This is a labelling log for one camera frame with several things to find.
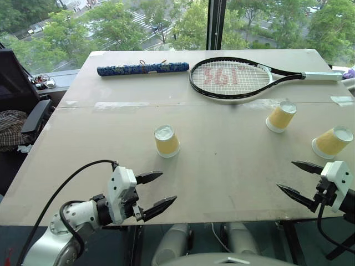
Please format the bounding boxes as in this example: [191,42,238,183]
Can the plaid cloth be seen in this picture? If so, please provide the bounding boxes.
[0,109,32,153]

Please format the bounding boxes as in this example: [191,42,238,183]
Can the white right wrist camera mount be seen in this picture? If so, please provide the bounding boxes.
[319,160,352,213]

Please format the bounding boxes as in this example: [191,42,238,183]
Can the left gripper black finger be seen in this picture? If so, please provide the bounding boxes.
[134,171,164,186]
[142,195,178,223]

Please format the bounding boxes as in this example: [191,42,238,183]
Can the clear tape strip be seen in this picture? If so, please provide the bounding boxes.
[93,101,151,110]
[330,95,355,106]

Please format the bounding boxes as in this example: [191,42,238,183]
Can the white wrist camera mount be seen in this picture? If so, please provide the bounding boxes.
[106,166,138,226]
[319,160,352,213]

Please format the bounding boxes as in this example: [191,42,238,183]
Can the silver rounded robot leg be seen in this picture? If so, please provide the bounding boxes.
[221,221,261,254]
[150,223,194,266]

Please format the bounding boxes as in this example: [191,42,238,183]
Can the black diagonal table strut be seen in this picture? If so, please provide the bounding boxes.
[325,231,355,262]

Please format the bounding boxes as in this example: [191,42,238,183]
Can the black and white tennis racket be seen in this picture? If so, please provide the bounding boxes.
[189,57,345,105]

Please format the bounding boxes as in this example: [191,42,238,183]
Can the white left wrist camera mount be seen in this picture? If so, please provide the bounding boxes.
[106,166,138,226]

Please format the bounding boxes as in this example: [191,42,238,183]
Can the blue patterned scroll case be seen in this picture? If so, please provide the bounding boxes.
[96,58,190,79]

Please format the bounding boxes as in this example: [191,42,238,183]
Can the yellow paper cup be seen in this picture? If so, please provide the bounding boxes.
[311,125,354,160]
[265,100,298,134]
[154,124,181,159]

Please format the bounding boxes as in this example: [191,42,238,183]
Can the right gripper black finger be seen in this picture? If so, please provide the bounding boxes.
[291,160,324,176]
[276,183,320,213]

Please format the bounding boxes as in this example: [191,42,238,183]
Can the grey robot torso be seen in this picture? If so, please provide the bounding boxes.
[163,251,295,266]

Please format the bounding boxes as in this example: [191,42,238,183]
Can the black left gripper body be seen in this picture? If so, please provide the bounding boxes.
[124,187,145,222]

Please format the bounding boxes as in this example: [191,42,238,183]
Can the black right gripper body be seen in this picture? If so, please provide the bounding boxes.
[313,175,338,207]

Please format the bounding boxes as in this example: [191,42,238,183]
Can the tangled wires and glasses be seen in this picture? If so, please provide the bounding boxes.
[28,74,58,90]

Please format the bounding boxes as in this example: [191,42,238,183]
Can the thin white cable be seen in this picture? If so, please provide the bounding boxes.
[210,222,231,252]

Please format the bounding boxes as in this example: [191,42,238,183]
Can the black window mullion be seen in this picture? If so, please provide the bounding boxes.
[207,0,229,52]

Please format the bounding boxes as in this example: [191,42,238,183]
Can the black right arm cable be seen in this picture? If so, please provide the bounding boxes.
[317,201,355,249]

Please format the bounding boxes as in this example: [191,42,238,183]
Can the black office chair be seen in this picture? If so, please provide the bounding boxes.
[0,41,55,195]

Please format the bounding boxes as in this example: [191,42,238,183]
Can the black table leg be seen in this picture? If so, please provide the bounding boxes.
[128,224,145,266]
[276,219,306,266]

